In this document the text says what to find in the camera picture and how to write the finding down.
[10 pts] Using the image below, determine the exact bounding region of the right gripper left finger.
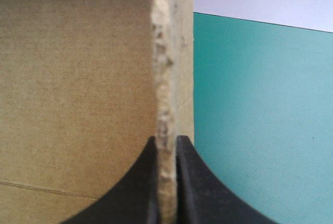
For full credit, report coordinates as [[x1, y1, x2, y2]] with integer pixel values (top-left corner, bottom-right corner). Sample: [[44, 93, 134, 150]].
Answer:
[[61, 135, 162, 224]]

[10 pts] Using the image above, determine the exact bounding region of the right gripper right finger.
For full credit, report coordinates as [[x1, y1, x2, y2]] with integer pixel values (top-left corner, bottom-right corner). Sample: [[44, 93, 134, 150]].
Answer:
[[175, 135, 278, 224]]

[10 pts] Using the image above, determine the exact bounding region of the brown cardboard box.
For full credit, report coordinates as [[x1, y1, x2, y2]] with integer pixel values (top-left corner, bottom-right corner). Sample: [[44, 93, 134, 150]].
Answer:
[[0, 0, 196, 224]]

